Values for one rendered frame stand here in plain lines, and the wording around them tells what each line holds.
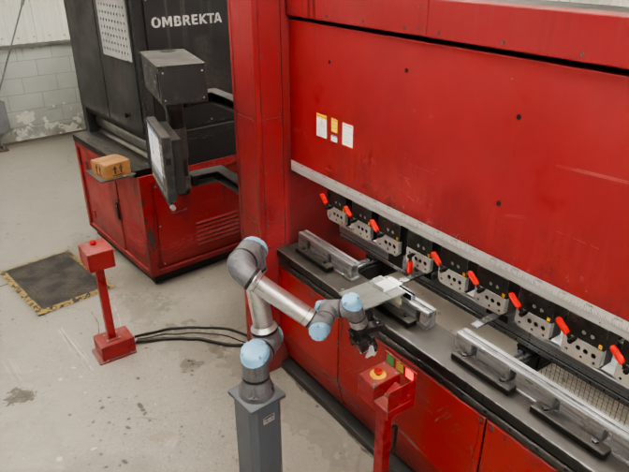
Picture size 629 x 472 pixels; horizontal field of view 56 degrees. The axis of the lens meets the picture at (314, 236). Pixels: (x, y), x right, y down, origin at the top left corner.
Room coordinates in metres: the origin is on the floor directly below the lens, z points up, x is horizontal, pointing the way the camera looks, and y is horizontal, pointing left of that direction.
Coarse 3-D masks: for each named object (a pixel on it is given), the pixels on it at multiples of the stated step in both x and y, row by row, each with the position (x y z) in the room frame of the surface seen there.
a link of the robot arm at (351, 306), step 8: (344, 296) 2.00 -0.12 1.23; (352, 296) 1.99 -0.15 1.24; (344, 304) 1.96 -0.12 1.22; (352, 304) 1.95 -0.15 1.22; (360, 304) 1.97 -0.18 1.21; (344, 312) 1.97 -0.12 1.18; (352, 312) 1.96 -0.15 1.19; (360, 312) 1.97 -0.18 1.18; (352, 320) 1.97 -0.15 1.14; (360, 320) 1.97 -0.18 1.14
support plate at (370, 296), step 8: (376, 280) 2.52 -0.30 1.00; (352, 288) 2.44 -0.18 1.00; (360, 288) 2.44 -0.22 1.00; (368, 288) 2.44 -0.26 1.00; (376, 288) 2.44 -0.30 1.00; (392, 288) 2.44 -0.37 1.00; (360, 296) 2.37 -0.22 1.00; (368, 296) 2.37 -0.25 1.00; (376, 296) 2.37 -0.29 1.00; (384, 296) 2.37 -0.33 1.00; (392, 296) 2.37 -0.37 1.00; (368, 304) 2.30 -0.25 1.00; (376, 304) 2.31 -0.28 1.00
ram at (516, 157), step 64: (320, 64) 2.94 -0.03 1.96; (384, 64) 2.57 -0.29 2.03; (448, 64) 2.27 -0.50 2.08; (512, 64) 2.04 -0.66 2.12; (576, 64) 1.92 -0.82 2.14; (384, 128) 2.55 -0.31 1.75; (448, 128) 2.25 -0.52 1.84; (512, 128) 2.01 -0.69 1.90; (576, 128) 1.82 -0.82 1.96; (384, 192) 2.53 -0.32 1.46; (448, 192) 2.22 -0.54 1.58; (512, 192) 1.98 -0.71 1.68; (576, 192) 1.79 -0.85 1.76; (512, 256) 1.95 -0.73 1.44; (576, 256) 1.75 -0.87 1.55
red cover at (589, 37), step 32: (288, 0) 3.12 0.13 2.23; (320, 0) 2.91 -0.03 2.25; (352, 0) 2.72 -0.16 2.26; (384, 0) 2.56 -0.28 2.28; (416, 0) 2.41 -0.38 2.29; (448, 0) 2.28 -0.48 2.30; (480, 0) 2.25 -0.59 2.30; (416, 32) 2.40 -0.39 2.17; (448, 32) 2.26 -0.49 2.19; (480, 32) 2.14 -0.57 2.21; (512, 32) 2.04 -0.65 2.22; (544, 32) 1.94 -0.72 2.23; (576, 32) 1.85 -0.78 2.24; (608, 32) 1.77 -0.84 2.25; (608, 64) 1.76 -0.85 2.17
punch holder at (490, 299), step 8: (480, 272) 2.05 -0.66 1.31; (488, 272) 2.02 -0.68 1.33; (480, 280) 2.04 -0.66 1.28; (488, 280) 2.02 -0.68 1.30; (496, 280) 1.99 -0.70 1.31; (504, 280) 1.96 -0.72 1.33; (488, 288) 2.01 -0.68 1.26; (496, 288) 1.98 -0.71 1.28; (504, 288) 1.95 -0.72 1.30; (512, 288) 1.96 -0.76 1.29; (480, 296) 2.03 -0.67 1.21; (488, 296) 2.00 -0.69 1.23; (496, 296) 1.97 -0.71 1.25; (488, 304) 2.00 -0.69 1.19; (496, 304) 1.97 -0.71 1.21; (504, 304) 1.94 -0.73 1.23; (512, 304) 1.97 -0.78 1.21; (496, 312) 1.96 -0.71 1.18; (504, 312) 1.94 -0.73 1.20
